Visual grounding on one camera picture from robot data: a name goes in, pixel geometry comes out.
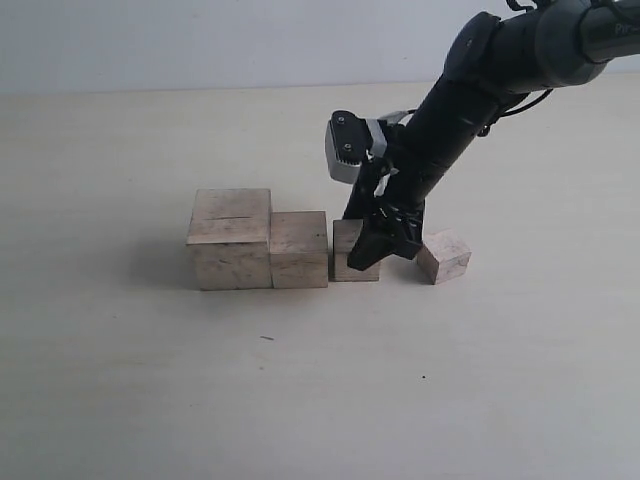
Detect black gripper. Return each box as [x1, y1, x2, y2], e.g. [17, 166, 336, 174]
[342, 119, 450, 271]

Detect third largest wooden cube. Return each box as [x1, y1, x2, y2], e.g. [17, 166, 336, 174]
[331, 220, 381, 282]

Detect smallest wooden cube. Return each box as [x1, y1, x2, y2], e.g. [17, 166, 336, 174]
[416, 229, 471, 285]

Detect second largest wooden cube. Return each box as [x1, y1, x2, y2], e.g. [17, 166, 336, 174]
[270, 211, 329, 289]

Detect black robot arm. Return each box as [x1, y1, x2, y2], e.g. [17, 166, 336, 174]
[325, 1, 639, 271]

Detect white cable tie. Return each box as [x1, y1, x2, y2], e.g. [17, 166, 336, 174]
[374, 167, 398, 197]

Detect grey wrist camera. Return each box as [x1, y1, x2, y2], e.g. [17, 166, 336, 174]
[325, 110, 388, 185]

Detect black camera cable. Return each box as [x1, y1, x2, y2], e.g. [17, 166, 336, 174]
[477, 87, 556, 137]

